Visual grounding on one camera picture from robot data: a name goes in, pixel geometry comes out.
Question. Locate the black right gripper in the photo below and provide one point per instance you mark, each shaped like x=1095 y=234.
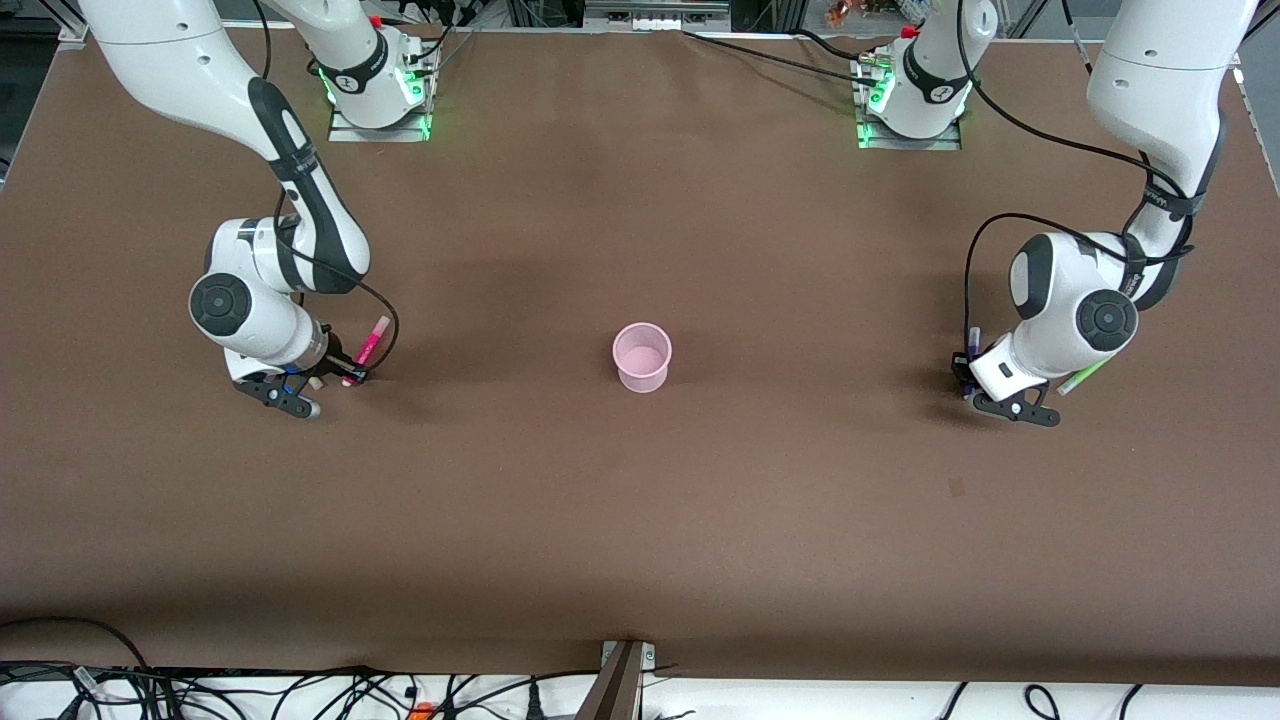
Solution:
x=339 y=359

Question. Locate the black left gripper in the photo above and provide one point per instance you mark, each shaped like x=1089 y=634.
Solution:
x=962 y=368

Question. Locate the purple marker pen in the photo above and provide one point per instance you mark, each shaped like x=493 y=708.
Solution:
x=975 y=340

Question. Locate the pink marker pen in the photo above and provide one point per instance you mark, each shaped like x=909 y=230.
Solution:
x=372 y=345

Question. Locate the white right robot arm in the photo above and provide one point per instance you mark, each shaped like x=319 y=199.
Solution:
x=170 y=50

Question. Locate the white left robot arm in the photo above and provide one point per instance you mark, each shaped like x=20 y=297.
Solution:
x=1070 y=300

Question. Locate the pink mesh pen holder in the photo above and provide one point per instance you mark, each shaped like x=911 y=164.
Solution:
x=642 y=360

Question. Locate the green marker pen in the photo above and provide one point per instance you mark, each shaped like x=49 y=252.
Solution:
x=1085 y=377

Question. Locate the brown table cover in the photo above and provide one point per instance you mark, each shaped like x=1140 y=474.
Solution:
x=640 y=500

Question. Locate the orange background object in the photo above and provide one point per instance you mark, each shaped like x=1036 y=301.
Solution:
x=850 y=12

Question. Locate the silver background box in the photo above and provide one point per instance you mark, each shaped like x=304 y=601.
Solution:
x=655 y=14

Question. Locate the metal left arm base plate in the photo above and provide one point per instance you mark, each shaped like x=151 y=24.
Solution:
x=910 y=144

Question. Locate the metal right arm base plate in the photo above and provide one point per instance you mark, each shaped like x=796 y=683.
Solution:
x=380 y=134

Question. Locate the aluminium camera post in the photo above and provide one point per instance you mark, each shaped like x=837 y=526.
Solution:
x=615 y=690

